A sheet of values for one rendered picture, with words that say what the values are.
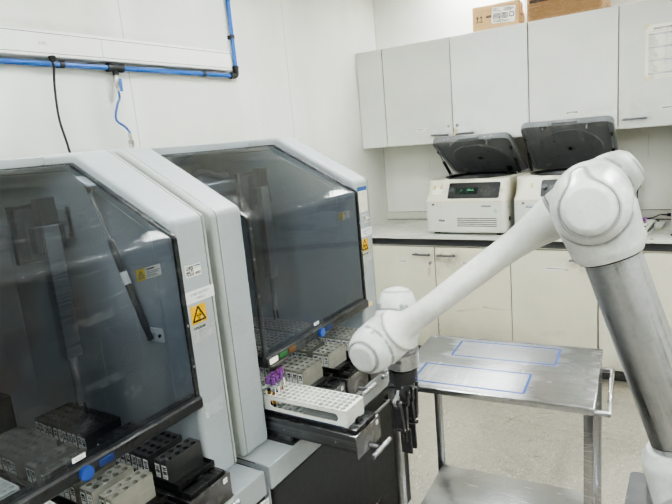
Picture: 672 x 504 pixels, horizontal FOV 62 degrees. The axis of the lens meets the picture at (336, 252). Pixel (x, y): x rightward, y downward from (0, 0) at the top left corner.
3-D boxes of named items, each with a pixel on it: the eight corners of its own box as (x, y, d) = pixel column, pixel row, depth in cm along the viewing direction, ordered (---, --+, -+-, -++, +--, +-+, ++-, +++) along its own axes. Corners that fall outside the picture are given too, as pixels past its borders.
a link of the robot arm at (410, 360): (376, 350, 144) (379, 372, 145) (409, 354, 139) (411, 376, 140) (392, 338, 152) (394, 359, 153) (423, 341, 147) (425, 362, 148)
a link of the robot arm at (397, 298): (388, 337, 152) (369, 355, 141) (383, 281, 149) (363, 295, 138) (426, 339, 147) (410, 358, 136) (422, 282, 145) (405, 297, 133)
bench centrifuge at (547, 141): (513, 235, 354) (510, 124, 341) (536, 219, 405) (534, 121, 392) (611, 237, 325) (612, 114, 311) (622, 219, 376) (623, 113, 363)
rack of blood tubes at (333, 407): (263, 412, 170) (261, 393, 169) (283, 398, 179) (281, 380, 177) (348, 432, 154) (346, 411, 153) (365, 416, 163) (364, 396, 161)
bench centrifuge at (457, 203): (426, 234, 387) (420, 139, 374) (460, 219, 437) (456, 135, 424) (506, 236, 355) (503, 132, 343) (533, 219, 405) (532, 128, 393)
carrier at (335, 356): (342, 358, 202) (340, 342, 201) (347, 359, 201) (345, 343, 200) (324, 370, 193) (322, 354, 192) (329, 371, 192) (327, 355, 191)
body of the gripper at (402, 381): (396, 358, 152) (399, 390, 154) (382, 371, 145) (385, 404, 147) (422, 362, 148) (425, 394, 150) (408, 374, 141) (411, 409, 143)
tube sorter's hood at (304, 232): (149, 347, 190) (118, 157, 177) (263, 297, 240) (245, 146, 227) (268, 369, 162) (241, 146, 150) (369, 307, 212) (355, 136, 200)
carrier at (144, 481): (151, 493, 132) (147, 470, 131) (157, 495, 131) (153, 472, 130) (108, 523, 122) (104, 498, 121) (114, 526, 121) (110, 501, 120)
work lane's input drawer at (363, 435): (181, 414, 189) (177, 389, 187) (211, 397, 200) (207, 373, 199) (372, 465, 150) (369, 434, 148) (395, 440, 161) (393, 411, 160)
